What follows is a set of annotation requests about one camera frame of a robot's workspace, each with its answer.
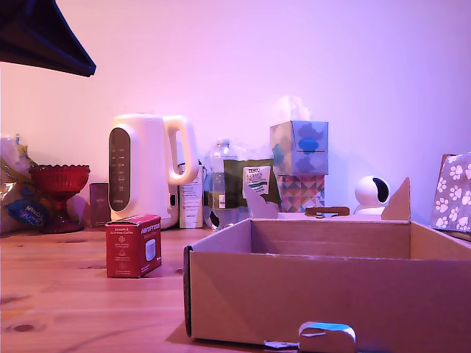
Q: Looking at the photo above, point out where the red coffee filter carton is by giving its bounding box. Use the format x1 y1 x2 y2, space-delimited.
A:
105 213 163 279

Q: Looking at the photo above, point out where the small dark brown box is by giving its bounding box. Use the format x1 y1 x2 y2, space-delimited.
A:
89 182 111 229

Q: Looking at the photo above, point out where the white printed carton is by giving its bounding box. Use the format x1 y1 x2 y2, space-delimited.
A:
177 164 205 229

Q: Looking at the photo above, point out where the blue patterned tissue box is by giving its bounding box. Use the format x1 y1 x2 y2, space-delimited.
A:
269 120 330 177

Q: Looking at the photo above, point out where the box with coloured triangles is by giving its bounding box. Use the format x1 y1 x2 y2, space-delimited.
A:
275 174 327 214

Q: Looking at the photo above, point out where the open cardboard box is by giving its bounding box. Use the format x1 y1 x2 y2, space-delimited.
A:
183 177 471 353

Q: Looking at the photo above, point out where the red glass footed bowl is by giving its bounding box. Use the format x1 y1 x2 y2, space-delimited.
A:
29 164 91 235

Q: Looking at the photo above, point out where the yellow and blue snack bag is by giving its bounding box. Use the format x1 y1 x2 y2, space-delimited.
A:
0 133 52 235

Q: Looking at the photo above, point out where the white electric kettle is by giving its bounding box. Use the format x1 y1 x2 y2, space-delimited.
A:
107 113 200 231

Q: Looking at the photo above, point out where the clear plastic water bottle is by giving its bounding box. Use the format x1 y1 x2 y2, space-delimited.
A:
208 138 252 232

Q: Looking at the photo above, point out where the green pouch with label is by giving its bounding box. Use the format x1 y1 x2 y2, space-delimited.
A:
223 158 283 211

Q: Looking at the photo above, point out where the white tissue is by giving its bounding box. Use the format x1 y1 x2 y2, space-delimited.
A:
271 95 314 124

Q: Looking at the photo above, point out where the blue tape strip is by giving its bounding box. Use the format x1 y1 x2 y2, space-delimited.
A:
302 321 357 341

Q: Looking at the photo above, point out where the paw print cloth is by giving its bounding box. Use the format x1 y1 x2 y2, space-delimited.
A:
430 151 471 234

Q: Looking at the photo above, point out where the small white round camera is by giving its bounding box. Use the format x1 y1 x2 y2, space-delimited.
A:
353 174 392 216

